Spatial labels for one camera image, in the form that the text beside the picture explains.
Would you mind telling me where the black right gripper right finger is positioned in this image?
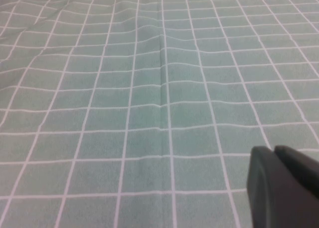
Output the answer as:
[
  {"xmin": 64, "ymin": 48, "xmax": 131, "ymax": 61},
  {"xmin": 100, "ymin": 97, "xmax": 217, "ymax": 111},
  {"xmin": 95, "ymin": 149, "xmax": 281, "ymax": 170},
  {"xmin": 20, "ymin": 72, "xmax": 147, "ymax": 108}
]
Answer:
[{"xmin": 273, "ymin": 145, "xmax": 319, "ymax": 202}]

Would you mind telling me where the green white-checked tablecloth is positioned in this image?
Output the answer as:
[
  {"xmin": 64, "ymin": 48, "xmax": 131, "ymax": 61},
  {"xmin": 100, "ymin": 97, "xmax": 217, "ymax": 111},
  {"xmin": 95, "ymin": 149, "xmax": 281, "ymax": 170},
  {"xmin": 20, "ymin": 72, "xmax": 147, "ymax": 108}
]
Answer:
[{"xmin": 0, "ymin": 0, "xmax": 319, "ymax": 228}]

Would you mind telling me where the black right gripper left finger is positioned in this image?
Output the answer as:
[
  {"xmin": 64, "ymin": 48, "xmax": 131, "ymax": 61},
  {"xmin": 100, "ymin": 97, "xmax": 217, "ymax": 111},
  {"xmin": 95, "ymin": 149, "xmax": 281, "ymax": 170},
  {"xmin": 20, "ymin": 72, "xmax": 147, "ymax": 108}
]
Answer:
[{"xmin": 246, "ymin": 145, "xmax": 319, "ymax": 228}]

